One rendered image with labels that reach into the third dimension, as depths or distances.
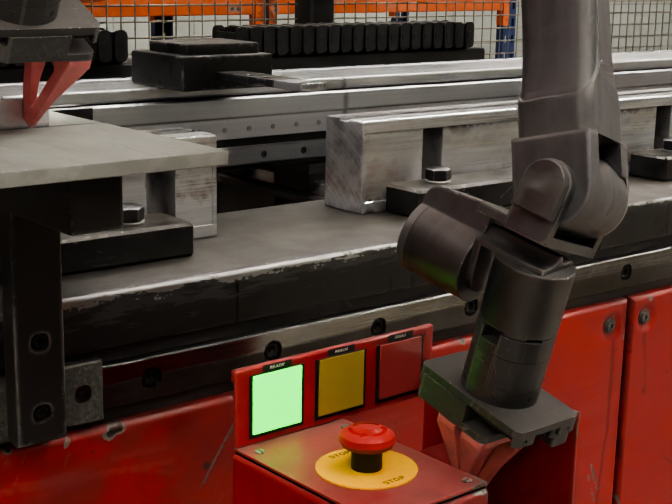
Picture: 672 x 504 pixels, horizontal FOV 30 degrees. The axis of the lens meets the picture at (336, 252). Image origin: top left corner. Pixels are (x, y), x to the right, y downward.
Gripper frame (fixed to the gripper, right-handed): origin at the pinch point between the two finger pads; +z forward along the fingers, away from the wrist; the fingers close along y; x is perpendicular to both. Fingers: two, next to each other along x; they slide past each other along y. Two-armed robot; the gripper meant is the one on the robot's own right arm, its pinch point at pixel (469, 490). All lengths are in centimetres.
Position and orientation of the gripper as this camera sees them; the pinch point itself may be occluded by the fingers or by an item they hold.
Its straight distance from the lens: 96.8
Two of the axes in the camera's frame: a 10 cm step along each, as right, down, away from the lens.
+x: -7.6, 1.2, -6.4
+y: -6.2, -4.3, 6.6
